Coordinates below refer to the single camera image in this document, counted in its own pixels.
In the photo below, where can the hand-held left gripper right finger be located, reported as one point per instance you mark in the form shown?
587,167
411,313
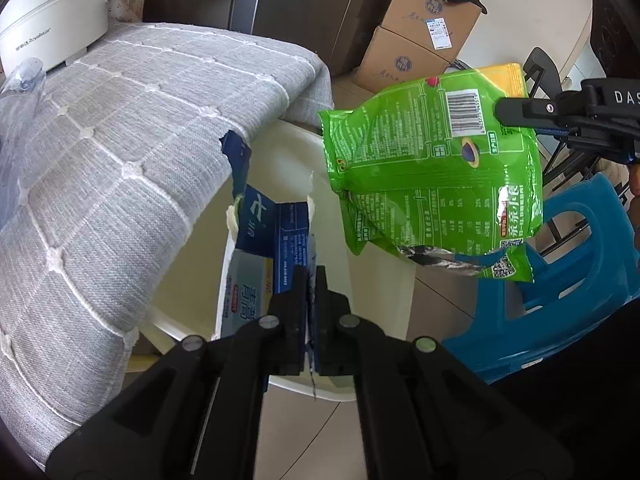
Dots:
332,335

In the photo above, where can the yellow snack bag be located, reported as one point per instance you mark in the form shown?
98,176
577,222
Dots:
505,77

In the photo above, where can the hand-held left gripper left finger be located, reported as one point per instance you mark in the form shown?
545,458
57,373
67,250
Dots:
290,330

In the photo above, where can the white trash bin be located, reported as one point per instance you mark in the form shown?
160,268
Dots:
200,270

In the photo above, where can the white electric pot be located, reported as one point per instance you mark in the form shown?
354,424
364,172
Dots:
50,25

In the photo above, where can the grey checked tablecloth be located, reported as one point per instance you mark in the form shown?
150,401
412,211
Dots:
125,160

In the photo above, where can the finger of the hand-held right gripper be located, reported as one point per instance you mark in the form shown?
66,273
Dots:
530,109

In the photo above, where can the large cardboard box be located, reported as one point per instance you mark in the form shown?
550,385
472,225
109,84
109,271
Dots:
425,20
400,62

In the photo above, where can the blue toothpaste box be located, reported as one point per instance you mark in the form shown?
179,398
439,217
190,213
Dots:
260,225

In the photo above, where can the green snack bag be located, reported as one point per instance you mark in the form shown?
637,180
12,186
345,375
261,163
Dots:
400,150

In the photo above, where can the blue plastic stool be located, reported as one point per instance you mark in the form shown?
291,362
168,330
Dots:
575,285

